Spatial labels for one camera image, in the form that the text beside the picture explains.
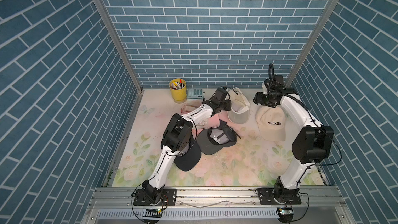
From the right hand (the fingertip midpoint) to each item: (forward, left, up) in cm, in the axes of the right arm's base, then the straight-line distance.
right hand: (259, 100), depth 92 cm
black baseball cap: (-32, +38, -15) cm, 52 cm away
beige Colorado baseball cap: (-7, -9, -10) cm, 15 cm away
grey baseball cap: (-20, +27, -17) cm, 38 cm away
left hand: (+2, +14, -7) cm, 16 cm away
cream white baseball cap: (+2, +10, -15) cm, 18 cm away
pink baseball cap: (-9, +27, -15) cm, 32 cm away
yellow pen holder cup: (+8, +51, -3) cm, 52 cm away
